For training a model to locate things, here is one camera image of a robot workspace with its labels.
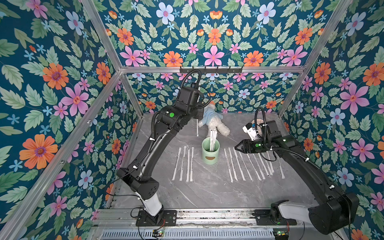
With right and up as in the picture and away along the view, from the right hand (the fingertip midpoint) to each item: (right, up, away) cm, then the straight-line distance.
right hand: (242, 144), depth 76 cm
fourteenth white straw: (-33, -16, +15) cm, 40 cm away
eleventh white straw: (-27, -18, +14) cm, 35 cm away
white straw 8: (+10, -6, -11) cm, 16 cm away
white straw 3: (+3, -19, +12) cm, 23 cm away
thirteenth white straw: (-30, -15, +16) cm, 37 cm away
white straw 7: (+21, -15, +16) cm, 30 cm away
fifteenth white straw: (-23, +9, +3) cm, 25 cm away
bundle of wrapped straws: (-14, +3, +10) cm, 18 cm away
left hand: (-21, +19, -6) cm, 29 cm away
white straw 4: (+7, -16, +15) cm, 23 cm away
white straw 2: (-1, -14, +17) cm, 22 cm away
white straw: (-3, -22, +10) cm, 25 cm away
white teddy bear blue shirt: (-14, +15, +28) cm, 35 cm away
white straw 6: (+18, -15, +16) cm, 29 cm away
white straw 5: (+14, -15, +17) cm, 27 cm away
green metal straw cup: (-16, -9, +10) cm, 21 cm away
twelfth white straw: (-36, -9, +21) cm, 43 cm away
